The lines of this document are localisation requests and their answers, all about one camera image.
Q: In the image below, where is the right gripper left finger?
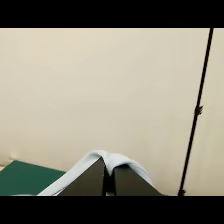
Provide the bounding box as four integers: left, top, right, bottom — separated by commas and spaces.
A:
57, 156, 106, 197

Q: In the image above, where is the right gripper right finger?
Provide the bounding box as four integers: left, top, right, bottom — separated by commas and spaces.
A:
113, 166, 165, 197

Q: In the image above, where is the light blue shirt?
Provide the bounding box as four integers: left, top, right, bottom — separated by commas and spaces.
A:
37, 149, 155, 197

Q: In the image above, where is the black stand pole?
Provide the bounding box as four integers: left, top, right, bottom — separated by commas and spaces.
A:
178, 28, 215, 197

